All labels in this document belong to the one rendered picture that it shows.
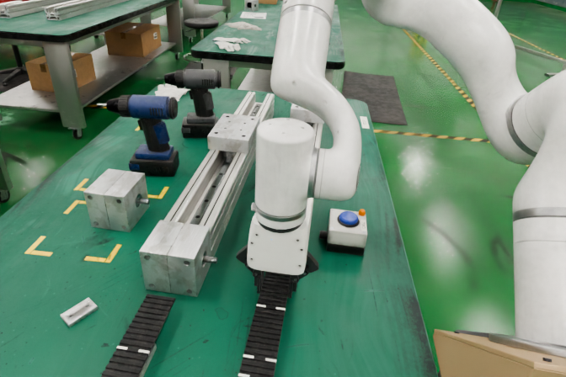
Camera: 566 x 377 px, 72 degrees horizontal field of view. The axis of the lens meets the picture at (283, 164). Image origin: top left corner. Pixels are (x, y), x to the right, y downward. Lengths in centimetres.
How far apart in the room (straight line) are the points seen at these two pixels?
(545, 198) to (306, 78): 40
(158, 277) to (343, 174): 39
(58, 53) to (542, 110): 278
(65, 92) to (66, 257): 228
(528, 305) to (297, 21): 54
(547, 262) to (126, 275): 71
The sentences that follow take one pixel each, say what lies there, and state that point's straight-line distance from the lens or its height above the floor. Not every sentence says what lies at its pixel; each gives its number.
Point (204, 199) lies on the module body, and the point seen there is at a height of 84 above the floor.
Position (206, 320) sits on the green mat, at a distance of 74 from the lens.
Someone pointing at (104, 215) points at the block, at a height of 82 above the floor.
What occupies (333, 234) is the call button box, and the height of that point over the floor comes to 83.
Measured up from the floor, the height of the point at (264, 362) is 81.
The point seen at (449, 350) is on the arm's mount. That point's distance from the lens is 70.
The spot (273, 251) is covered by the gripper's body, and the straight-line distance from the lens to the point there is 66.
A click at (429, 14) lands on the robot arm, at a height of 126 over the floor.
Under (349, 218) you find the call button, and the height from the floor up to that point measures 85.
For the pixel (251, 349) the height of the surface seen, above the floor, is 81.
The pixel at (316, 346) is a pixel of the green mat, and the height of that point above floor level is 78.
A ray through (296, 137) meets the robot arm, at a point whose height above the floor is 112.
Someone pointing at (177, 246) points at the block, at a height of 87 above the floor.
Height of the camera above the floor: 135
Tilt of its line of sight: 30 degrees down
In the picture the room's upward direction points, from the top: 4 degrees clockwise
